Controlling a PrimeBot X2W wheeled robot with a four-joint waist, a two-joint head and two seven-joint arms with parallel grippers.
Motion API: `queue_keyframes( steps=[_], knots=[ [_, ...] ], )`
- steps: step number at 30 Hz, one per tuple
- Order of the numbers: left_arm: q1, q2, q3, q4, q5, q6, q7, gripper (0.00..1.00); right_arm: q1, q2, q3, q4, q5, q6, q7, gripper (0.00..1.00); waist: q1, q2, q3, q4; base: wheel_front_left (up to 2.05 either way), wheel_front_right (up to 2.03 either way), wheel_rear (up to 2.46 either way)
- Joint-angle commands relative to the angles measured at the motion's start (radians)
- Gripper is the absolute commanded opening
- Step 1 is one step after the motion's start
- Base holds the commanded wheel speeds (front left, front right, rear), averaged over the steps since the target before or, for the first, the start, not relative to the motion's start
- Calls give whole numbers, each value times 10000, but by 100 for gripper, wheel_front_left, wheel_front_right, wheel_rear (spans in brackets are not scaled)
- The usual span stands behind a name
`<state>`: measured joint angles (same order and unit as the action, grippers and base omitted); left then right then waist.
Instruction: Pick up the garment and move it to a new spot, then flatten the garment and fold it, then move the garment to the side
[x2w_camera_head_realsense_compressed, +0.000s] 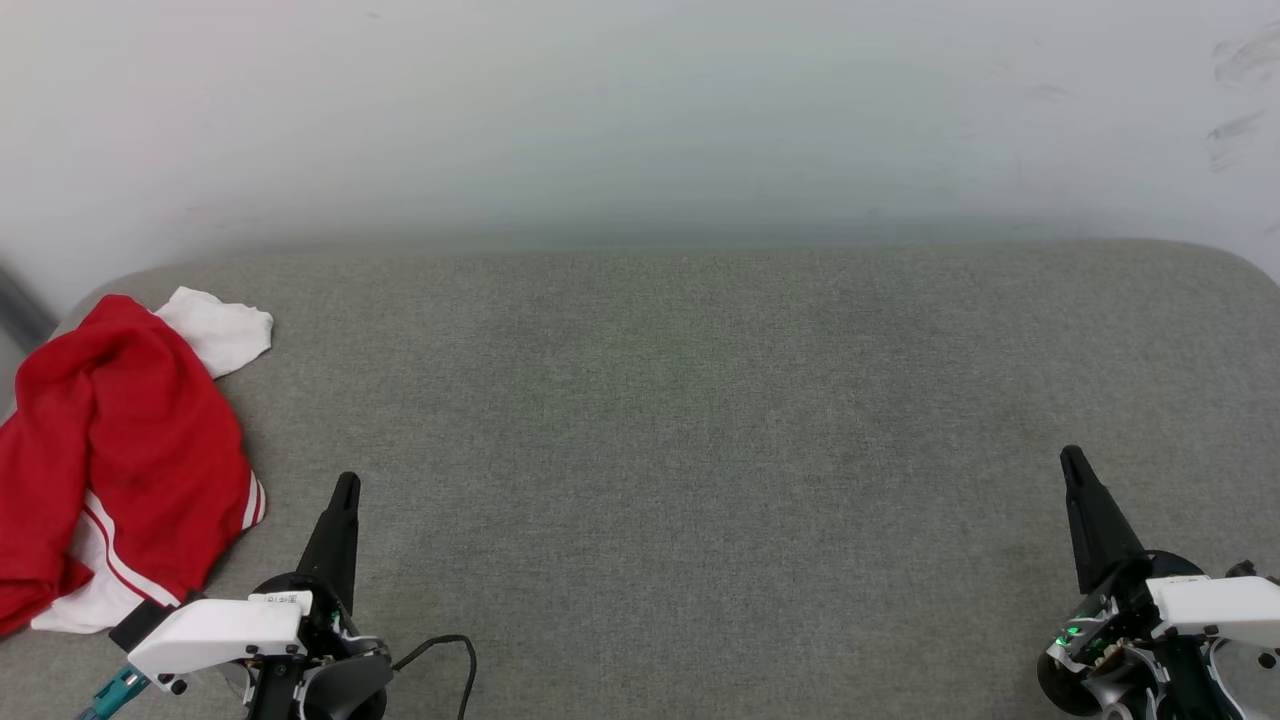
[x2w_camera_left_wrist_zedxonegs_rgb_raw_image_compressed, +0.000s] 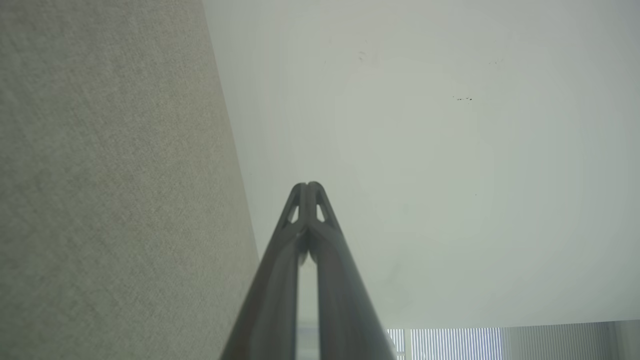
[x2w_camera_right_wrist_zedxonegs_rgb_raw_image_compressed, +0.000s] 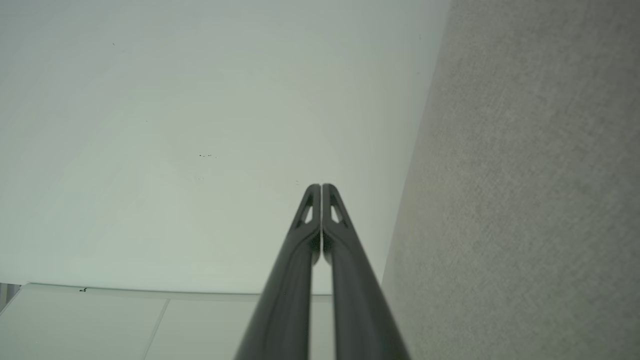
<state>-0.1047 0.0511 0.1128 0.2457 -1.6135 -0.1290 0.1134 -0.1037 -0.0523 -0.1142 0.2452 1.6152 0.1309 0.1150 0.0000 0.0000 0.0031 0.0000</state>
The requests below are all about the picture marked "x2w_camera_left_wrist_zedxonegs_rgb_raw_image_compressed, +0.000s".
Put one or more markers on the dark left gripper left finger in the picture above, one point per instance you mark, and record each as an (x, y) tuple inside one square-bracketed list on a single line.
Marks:
[(272, 300)]

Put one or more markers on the white vertical window blinds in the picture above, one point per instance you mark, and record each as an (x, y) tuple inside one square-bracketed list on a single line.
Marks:
[(460, 345)]

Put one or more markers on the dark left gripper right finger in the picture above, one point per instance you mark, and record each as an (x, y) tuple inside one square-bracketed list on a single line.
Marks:
[(345, 305)]

